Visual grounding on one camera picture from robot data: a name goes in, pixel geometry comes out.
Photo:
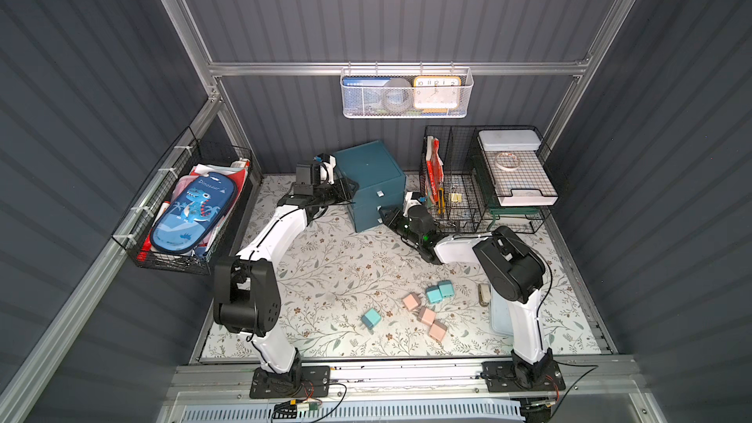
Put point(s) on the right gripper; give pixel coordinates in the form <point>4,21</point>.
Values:
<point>394,220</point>

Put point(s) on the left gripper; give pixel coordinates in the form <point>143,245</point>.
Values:
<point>340,189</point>

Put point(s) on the teal drawer cabinet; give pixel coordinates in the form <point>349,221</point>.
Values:
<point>381,182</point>

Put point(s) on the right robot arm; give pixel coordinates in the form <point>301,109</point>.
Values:
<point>514,270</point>

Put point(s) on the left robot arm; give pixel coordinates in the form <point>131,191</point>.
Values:
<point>247,297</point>

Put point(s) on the yellow utility knife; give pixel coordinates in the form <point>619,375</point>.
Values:
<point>441,202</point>

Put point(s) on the blue box in basket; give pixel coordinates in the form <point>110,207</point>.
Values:
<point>363,96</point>

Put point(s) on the pink plug middle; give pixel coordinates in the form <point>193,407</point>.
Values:
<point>426,316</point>

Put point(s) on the grey tape roll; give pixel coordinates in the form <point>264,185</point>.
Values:
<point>397,96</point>

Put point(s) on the pink plug lower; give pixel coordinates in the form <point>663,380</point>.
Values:
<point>438,331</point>

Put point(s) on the clear tape roll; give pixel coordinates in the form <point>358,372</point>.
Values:
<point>507,161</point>

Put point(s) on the white box on organizer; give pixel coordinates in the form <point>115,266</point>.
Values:
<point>509,140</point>

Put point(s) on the checkered notebook tray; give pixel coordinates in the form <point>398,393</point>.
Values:
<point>529,186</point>

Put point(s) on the yellow alarm clock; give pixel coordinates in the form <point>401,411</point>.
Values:
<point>436,93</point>

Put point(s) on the blue dinosaur pencil case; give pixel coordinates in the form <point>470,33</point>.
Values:
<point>193,214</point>

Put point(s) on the black wire desk organizer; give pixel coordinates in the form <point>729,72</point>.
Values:
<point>465,172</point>

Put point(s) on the white hanging wire basket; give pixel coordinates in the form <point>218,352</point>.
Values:
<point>410,73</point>

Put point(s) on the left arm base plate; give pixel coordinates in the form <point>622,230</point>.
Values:
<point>299,383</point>

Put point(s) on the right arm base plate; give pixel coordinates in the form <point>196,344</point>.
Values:
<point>519,377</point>

